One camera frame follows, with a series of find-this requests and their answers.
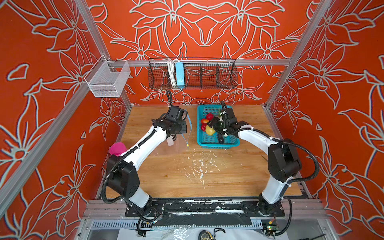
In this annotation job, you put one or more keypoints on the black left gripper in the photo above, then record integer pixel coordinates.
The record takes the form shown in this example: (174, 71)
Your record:
(183, 127)

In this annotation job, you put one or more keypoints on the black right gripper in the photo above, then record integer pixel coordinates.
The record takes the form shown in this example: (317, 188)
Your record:
(213, 123)

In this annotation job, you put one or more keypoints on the yellow potato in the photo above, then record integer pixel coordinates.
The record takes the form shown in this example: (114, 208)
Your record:
(209, 131)

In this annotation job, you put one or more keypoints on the clear zip top bag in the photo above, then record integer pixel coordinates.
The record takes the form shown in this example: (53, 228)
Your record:
(173, 145)

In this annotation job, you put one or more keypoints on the dark red apple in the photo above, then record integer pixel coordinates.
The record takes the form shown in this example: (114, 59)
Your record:
(210, 117)

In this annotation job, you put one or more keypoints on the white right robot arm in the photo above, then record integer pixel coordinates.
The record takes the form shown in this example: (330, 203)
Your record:
(283, 159)

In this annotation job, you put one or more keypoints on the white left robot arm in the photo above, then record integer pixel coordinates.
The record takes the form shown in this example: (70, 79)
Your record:
(122, 181)

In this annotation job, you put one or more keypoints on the dark eggplant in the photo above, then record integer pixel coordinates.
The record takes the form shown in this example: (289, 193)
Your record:
(220, 139)

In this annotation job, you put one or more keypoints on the red tomato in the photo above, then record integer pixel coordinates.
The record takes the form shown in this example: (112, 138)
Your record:
(204, 126)

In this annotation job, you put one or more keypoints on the teal plastic basket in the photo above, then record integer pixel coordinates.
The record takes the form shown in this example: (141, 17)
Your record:
(212, 142)

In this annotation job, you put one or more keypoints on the light blue power strip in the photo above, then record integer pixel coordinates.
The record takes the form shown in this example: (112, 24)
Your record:
(180, 75)

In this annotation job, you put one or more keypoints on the pink plastic goblet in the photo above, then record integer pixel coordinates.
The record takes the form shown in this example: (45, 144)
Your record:
(117, 149)

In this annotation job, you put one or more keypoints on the yellow black tape measure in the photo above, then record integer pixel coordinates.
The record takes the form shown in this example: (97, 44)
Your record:
(205, 235)

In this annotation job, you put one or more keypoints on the black wire wall basket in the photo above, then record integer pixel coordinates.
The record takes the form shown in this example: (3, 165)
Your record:
(200, 73)

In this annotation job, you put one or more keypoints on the clear mesh wall bin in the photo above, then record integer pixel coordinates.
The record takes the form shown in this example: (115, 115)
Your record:
(106, 81)

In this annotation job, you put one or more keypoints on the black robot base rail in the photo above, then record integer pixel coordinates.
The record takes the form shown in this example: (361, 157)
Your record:
(217, 212)

